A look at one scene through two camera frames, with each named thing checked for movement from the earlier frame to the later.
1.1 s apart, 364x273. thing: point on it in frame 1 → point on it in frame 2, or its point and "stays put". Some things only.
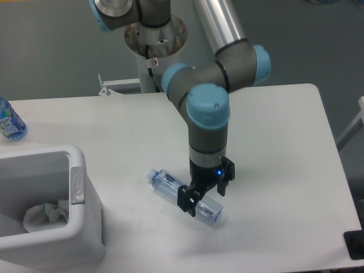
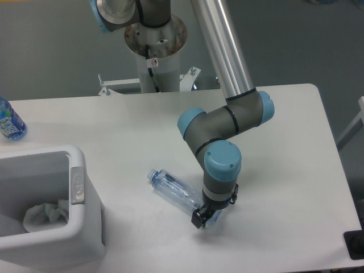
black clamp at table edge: x=354 y=242 stays put
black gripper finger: x=229 y=169 → x=234 y=195
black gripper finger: x=187 y=198 → x=197 y=219
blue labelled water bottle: x=11 y=125 stays put
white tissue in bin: x=44 y=216 stays put
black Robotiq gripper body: x=205 y=177 → x=214 y=206
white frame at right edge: x=355 y=127 stays put
